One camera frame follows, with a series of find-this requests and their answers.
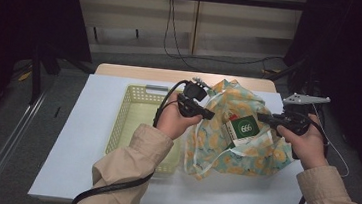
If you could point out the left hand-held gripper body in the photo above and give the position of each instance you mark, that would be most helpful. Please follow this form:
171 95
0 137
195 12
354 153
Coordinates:
190 104

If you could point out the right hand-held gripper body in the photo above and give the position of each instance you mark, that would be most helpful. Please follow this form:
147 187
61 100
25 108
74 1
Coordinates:
294 121

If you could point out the green top medicine box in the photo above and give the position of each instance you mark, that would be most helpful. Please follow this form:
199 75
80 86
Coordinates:
245 126

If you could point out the white green medicine box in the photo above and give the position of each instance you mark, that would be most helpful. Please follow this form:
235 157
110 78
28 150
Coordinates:
229 133

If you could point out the fruit print cloth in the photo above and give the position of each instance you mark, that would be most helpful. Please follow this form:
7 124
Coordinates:
243 94

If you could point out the pale yellow perforated plastic basket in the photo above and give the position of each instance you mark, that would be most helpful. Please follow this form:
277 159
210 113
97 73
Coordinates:
141 115

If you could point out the person's left hand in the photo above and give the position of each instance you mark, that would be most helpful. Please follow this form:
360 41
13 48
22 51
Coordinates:
174 119

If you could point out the person's right hand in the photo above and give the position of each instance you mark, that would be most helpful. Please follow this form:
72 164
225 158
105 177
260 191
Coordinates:
308 147

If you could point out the black tripod stand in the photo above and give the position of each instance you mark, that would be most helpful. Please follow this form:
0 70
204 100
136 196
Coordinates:
292 71

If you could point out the white table cover sheet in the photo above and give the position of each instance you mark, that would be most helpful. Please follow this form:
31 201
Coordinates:
81 139

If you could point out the black metal stand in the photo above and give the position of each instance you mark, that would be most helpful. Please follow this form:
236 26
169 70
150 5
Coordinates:
36 74

